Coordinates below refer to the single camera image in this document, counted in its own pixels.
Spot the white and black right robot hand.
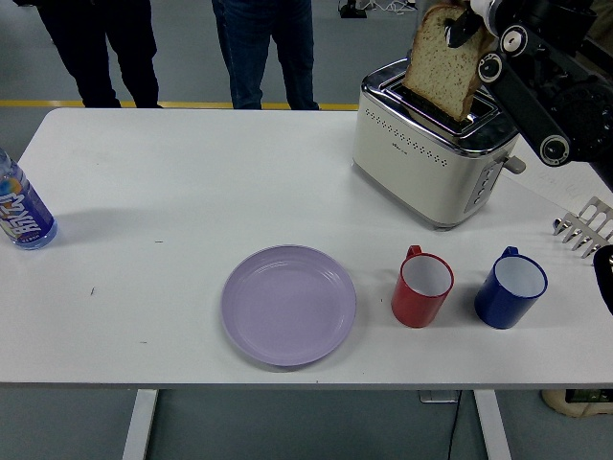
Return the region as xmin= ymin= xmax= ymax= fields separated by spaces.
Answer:
xmin=443 ymin=0 xmax=497 ymax=49

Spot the white table leg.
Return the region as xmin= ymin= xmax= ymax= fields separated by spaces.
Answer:
xmin=473 ymin=389 xmax=512 ymax=460
xmin=122 ymin=389 xmax=160 ymax=460

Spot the brown-crusted bread slice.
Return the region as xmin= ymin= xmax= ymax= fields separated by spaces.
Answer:
xmin=400 ymin=3 xmax=494 ymax=124

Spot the grey toaster lever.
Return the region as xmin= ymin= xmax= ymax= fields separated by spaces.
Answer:
xmin=500 ymin=153 xmax=527 ymax=176

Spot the red enamel mug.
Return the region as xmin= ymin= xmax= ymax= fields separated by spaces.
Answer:
xmin=390 ymin=244 xmax=455 ymax=330

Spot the cream and chrome toaster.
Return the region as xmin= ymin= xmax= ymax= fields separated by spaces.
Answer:
xmin=351 ymin=57 xmax=527 ymax=233

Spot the blue enamel mug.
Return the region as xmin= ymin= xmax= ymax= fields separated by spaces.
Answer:
xmin=473 ymin=245 xmax=548 ymax=331

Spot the white cable bundle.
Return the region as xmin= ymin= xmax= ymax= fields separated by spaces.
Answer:
xmin=367 ymin=0 xmax=417 ymax=14

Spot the person in olive trousers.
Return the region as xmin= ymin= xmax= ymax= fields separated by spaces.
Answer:
xmin=572 ymin=0 xmax=613 ymax=81

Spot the black under-table cable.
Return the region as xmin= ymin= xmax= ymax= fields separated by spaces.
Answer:
xmin=445 ymin=401 xmax=462 ymax=460

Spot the purple plate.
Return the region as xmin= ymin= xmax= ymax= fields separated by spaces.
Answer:
xmin=219 ymin=244 xmax=358 ymax=368

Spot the person in dark trousers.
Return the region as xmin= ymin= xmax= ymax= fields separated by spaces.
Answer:
xmin=11 ymin=0 xmax=162 ymax=109

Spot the black table control panel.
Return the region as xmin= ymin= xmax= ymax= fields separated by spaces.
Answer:
xmin=564 ymin=388 xmax=609 ymax=404

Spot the blue-labelled water bottle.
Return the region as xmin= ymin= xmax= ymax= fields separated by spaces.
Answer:
xmin=0 ymin=147 xmax=59 ymax=252

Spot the beige rounded object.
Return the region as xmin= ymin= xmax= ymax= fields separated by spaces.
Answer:
xmin=540 ymin=388 xmax=613 ymax=418

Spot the metal toast rack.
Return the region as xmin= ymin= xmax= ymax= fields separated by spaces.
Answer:
xmin=553 ymin=195 xmax=613 ymax=260

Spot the black stand base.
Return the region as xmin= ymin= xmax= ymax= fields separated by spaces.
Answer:
xmin=337 ymin=0 xmax=368 ymax=19

